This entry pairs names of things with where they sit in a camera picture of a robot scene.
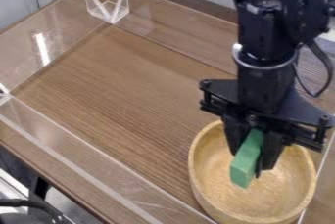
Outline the black floor cable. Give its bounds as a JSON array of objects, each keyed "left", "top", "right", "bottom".
[{"left": 0, "top": 198, "right": 64, "bottom": 222}]

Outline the clear acrylic front wall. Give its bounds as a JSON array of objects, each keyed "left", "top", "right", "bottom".
[{"left": 0, "top": 94, "right": 215, "bottom": 224}]

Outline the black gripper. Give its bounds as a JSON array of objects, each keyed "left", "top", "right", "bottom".
[{"left": 198, "top": 63, "right": 335, "bottom": 178}]

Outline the black table leg bracket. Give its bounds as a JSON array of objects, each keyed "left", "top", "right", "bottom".
[{"left": 28, "top": 177, "right": 76, "bottom": 224}]

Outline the clear acrylic corner bracket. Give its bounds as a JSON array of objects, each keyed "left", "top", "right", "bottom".
[{"left": 84, "top": 0, "right": 129, "bottom": 24}]

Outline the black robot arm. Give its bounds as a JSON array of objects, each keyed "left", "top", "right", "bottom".
[{"left": 198, "top": 0, "right": 335, "bottom": 177}]

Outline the brown wooden bowl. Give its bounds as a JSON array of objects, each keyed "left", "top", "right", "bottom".
[{"left": 188, "top": 120, "right": 316, "bottom": 224}]

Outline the green rectangular block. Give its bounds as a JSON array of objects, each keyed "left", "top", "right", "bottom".
[{"left": 230, "top": 128, "right": 261, "bottom": 189}]

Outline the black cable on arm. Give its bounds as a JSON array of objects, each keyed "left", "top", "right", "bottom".
[{"left": 293, "top": 40, "right": 335, "bottom": 99}]

